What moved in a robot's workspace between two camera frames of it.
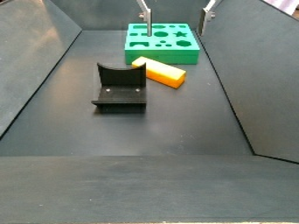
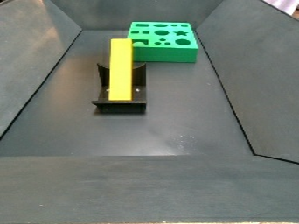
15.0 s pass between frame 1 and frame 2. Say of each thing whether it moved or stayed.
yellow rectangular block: moved
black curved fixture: stayed
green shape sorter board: stayed
